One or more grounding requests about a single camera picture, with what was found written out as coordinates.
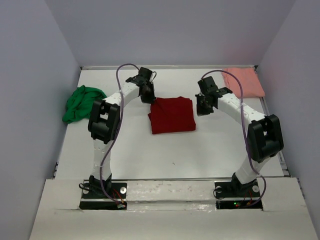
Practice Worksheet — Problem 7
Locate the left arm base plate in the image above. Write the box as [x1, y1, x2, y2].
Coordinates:
[78, 181, 128, 211]

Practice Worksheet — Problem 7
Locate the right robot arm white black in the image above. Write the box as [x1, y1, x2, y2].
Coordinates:
[196, 76, 284, 200]

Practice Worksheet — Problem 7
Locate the pink folded t shirt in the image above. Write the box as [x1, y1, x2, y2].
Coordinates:
[221, 67, 265, 99]

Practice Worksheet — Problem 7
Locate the red t shirt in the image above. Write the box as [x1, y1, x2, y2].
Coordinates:
[148, 96, 196, 135]

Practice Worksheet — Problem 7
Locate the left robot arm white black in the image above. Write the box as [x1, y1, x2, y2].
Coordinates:
[88, 63, 157, 199]

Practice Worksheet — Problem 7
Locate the green t shirt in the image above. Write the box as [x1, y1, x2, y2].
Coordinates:
[62, 85, 107, 124]

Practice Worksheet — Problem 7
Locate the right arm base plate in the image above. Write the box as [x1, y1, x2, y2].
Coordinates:
[212, 180, 263, 210]

